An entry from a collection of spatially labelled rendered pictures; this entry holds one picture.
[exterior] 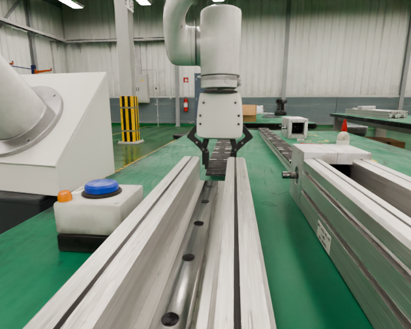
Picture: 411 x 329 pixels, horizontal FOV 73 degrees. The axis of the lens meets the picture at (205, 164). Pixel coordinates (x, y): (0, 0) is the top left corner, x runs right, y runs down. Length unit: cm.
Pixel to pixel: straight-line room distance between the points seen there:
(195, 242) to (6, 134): 50
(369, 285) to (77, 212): 29
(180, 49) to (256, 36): 1105
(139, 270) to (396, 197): 29
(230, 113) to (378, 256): 42
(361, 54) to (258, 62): 370
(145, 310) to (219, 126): 46
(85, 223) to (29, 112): 35
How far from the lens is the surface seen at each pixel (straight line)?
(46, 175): 59
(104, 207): 33
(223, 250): 17
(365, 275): 27
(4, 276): 36
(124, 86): 683
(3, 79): 61
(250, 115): 256
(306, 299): 28
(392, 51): 1263
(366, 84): 1227
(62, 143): 59
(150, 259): 20
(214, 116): 60
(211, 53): 59
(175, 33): 57
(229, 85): 58
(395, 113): 357
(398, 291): 23
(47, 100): 69
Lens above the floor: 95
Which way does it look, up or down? 13 degrees down
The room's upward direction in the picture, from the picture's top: straight up
